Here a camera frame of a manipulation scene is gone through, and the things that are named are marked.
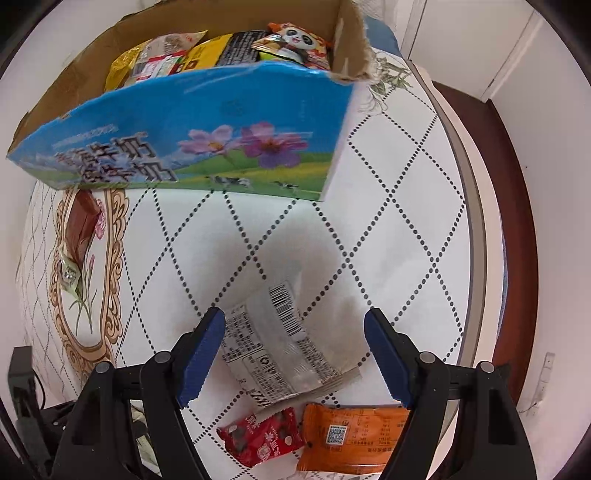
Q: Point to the white quilted floral bedspread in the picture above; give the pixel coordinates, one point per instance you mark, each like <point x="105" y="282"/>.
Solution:
<point x="406" y="207"/>

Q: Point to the long black snack packet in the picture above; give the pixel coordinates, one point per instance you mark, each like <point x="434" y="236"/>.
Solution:
<point x="240" y="46"/>

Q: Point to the long yellow and black packet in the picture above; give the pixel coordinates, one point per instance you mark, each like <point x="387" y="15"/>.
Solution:
<point x="207" y="50"/>

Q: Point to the white and red snack packet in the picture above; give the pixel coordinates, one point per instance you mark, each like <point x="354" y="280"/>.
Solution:
<point x="161" y="64"/>

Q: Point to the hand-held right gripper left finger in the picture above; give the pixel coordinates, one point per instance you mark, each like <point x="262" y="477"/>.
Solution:
<point x="203" y="355"/>

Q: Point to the clear white snack packet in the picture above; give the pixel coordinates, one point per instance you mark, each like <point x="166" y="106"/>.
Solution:
<point x="277" y="341"/>

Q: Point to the blue pillow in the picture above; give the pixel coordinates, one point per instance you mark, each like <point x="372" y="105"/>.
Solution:
<point x="381" y="32"/>

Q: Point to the yellow-edged clear bread packet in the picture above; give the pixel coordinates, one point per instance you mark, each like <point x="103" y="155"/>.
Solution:
<point x="122" y="62"/>

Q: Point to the brown jerky snack packet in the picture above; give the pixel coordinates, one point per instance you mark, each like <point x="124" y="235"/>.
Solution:
<point x="81" y="221"/>

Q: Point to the white wall socket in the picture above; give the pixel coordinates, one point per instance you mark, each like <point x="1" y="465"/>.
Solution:
<point x="548" y="367"/>

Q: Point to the printed blue cardboard box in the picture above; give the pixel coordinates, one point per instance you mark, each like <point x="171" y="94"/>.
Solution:
<point x="184" y="129"/>

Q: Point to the orange panda snack packet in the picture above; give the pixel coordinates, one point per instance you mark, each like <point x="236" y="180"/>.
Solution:
<point x="295" y="41"/>

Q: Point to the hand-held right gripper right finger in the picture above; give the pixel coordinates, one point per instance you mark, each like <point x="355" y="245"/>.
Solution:
<point x="388" y="360"/>

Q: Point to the white door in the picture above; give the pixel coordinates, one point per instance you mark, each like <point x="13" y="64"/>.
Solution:
<point x="461" y="37"/>

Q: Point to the small red snack packet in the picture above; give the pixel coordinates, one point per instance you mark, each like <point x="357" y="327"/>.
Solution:
<point x="263" y="434"/>

